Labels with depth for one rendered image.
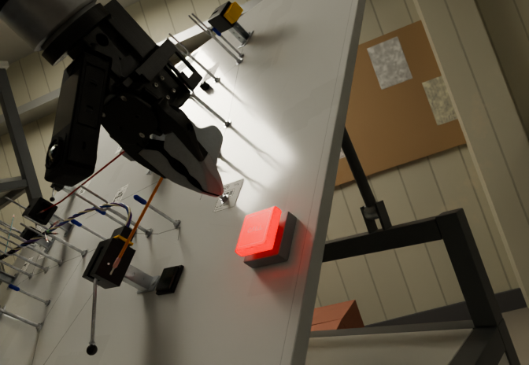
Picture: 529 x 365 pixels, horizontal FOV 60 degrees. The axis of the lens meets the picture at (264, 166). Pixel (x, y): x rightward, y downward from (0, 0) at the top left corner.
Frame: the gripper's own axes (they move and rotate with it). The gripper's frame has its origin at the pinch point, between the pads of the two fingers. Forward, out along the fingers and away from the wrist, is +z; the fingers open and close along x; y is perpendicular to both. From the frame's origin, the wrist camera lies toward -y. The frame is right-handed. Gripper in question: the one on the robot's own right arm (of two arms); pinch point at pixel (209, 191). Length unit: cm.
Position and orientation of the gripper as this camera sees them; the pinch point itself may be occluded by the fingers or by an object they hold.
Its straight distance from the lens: 48.0
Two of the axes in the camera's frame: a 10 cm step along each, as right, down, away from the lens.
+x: -7.0, 2.9, 6.5
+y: 3.4, -6.7, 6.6
